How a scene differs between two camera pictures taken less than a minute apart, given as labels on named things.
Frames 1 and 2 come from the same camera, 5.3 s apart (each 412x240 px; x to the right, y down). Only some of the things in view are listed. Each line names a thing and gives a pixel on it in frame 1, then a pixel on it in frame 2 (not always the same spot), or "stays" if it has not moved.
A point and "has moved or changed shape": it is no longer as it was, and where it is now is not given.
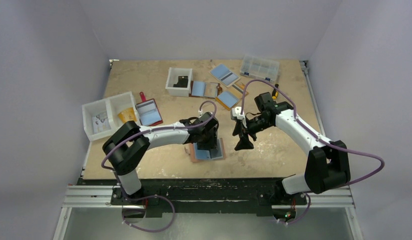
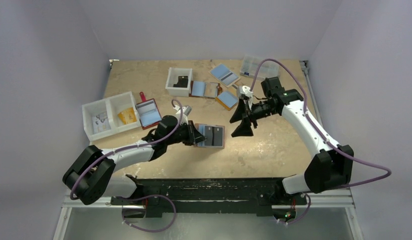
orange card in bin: (127, 115) stays
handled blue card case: (217, 153) has moved or changed shape
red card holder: (147, 111) stays
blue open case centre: (205, 89) stays
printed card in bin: (101, 122) stays
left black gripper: (212, 143) → (193, 137)
